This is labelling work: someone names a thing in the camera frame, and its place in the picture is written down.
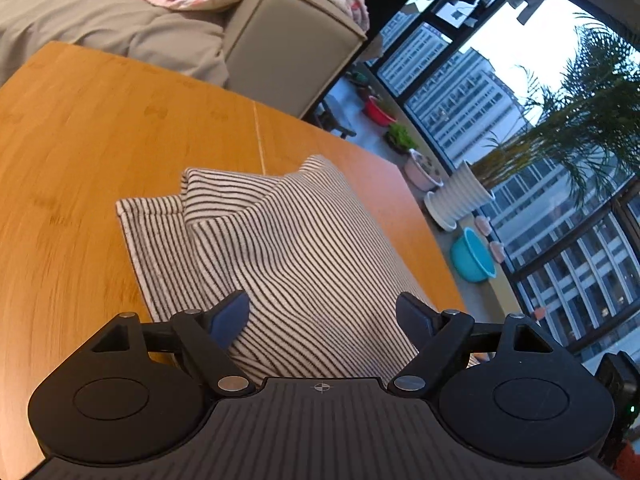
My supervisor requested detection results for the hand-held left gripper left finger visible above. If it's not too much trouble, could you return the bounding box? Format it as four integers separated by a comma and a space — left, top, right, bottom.
92, 290, 256, 398

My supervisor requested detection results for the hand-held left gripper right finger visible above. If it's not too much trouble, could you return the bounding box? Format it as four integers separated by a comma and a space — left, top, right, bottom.
387, 291, 553, 398

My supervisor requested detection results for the striped grey white garment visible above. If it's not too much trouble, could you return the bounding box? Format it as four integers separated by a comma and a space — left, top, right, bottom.
116, 155, 481, 380

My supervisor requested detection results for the teal plastic basin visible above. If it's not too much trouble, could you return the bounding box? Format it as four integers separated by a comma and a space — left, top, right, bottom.
450, 227, 497, 283

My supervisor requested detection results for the white ribbed plant pot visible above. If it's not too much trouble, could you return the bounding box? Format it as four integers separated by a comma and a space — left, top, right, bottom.
424, 191, 458, 232

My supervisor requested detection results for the palm in white ribbed pot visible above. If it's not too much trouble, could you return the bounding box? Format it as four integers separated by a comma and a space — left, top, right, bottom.
431, 10, 640, 227

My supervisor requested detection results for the pink flower pot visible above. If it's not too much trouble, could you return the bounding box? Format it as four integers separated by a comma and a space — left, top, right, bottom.
404, 149, 445, 192

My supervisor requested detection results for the small green potted plant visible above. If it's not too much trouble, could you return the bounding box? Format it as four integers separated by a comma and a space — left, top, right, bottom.
384, 122, 418, 155

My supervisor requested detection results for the red plastic basin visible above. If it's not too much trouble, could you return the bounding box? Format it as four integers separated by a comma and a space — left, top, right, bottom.
362, 96, 397, 126

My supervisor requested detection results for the dark stool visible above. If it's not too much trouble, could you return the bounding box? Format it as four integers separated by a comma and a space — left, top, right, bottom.
319, 100, 357, 139

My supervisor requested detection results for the grey beige sofa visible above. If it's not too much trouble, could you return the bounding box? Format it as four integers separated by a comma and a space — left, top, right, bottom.
0, 0, 368, 121

